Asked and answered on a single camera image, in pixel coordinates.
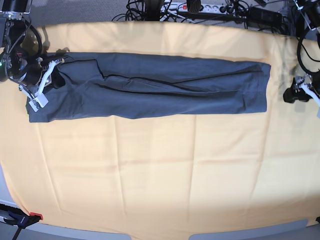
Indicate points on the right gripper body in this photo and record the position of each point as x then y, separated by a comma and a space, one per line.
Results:
28, 74

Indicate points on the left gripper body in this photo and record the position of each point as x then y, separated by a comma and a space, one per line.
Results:
306, 89

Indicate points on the blue-grey T-shirt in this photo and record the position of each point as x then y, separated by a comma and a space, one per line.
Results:
136, 86

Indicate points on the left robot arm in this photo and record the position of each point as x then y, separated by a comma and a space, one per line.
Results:
310, 12

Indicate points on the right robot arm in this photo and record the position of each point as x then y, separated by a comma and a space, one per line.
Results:
15, 23

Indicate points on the black power adapter box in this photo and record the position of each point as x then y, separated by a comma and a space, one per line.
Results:
265, 17

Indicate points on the yellow table cloth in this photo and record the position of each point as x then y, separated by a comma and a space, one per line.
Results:
167, 178

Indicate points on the black pole base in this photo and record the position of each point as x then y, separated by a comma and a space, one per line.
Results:
153, 10

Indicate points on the white power strip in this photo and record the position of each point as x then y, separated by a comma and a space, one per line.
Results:
204, 10

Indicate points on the blue bar clamp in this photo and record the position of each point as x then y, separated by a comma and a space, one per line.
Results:
16, 217

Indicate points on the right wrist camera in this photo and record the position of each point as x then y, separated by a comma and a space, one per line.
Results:
38, 102

